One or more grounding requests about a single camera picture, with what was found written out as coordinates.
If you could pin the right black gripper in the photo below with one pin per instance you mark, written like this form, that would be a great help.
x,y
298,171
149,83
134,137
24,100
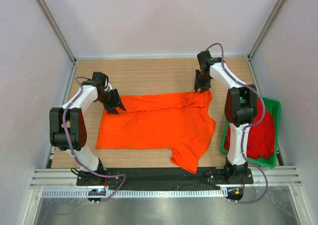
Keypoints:
x,y
203,87

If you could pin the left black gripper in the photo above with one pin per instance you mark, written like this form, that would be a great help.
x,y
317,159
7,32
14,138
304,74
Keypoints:
x,y
111,109

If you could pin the orange t shirt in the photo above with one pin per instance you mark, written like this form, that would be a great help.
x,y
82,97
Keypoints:
x,y
177,121

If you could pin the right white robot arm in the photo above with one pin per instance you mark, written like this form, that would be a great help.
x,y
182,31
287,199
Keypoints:
x,y
240,110

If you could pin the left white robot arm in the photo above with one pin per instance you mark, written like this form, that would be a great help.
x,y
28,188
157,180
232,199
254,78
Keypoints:
x,y
68,131

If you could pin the green plastic bin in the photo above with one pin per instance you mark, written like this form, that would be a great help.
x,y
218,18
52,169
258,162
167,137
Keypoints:
x,y
273,105

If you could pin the red t shirt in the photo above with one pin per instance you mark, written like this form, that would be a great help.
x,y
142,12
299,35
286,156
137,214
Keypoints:
x,y
263,135

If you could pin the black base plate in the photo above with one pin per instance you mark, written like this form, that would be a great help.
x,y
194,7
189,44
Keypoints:
x,y
162,179

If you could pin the white slotted cable duct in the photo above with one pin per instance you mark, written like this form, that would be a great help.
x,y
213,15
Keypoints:
x,y
99,193

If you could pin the right aluminium frame post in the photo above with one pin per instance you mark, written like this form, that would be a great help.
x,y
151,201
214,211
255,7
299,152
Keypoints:
x,y
269,22

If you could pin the aluminium frame post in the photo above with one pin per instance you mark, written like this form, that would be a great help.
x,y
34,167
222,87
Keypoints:
x,y
47,13
269,22

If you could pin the left aluminium frame post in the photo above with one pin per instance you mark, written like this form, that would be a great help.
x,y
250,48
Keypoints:
x,y
47,13

